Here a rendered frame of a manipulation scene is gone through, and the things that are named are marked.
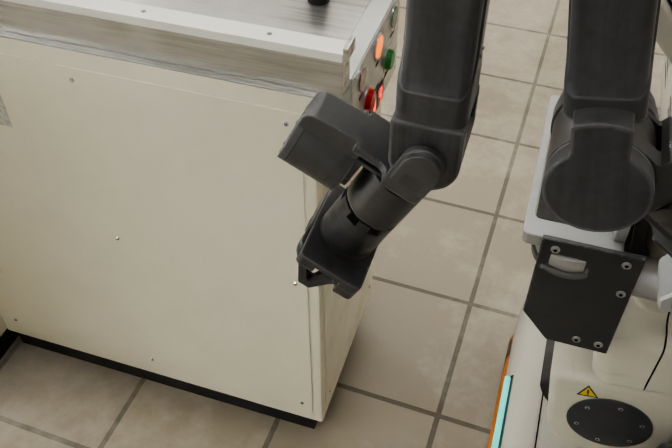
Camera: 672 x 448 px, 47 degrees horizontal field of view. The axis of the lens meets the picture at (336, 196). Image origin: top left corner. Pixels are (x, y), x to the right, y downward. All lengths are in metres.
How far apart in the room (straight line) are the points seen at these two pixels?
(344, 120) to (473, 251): 1.28
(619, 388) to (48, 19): 0.84
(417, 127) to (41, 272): 1.02
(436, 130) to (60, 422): 1.25
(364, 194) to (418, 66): 0.14
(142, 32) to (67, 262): 0.55
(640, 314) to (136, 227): 0.74
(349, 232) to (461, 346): 1.05
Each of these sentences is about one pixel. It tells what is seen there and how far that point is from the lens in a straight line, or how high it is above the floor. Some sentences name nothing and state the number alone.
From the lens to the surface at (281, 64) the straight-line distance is 0.92.
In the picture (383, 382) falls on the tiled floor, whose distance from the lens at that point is 1.65.
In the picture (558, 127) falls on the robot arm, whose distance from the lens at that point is 0.60.
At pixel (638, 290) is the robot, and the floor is 0.77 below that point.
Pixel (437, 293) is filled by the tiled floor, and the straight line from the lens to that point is 1.80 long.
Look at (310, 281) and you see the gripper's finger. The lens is 0.80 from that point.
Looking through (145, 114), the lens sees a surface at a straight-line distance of 1.06.
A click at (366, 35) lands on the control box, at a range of 1.03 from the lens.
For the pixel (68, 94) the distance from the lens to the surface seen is 1.11.
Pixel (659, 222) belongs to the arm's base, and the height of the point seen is 0.98.
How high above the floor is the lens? 1.39
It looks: 44 degrees down
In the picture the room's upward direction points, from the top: straight up
